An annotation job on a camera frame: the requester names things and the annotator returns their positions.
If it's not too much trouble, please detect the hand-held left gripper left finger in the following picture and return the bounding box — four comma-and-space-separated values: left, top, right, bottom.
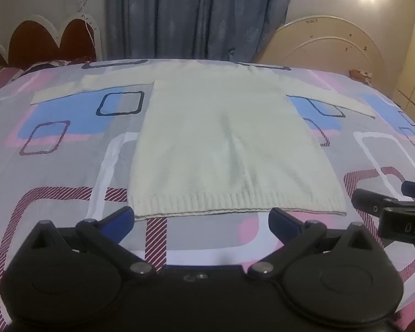
29, 206, 156, 277

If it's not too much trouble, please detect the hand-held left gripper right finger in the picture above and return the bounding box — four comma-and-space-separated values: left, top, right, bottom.
247, 207, 384, 279

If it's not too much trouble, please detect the small orange item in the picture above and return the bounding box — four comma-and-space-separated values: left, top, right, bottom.
349, 69, 374, 84

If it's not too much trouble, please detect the cream knitted sweater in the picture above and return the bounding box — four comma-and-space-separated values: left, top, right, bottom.
30, 59, 377, 219

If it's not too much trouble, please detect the printed floral pillow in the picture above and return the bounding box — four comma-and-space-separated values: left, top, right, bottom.
0, 57, 90, 92

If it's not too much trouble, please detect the cream arched headboard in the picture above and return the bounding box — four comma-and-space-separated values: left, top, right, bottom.
256, 15, 398, 102

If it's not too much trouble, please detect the white wall cable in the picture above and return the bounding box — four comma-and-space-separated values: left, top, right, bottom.
64, 0, 98, 48

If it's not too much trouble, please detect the grey-blue curtain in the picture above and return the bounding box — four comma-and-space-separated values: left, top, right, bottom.
105, 0, 301, 63

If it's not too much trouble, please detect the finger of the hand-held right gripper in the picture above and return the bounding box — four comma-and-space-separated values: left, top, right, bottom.
401, 180, 415, 202
352, 188, 399, 219

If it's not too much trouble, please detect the patterned bed sheet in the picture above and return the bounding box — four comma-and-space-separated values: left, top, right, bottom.
0, 59, 415, 332

